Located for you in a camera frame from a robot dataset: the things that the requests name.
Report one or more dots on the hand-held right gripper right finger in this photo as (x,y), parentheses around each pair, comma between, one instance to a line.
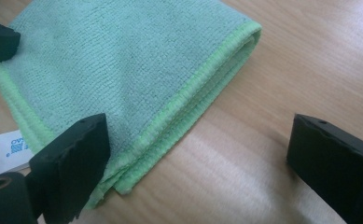
(337,168)

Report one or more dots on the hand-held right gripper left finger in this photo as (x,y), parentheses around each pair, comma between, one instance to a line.
(72,168)

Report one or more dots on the green microfibre cloth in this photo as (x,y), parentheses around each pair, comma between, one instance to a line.
(123,62)

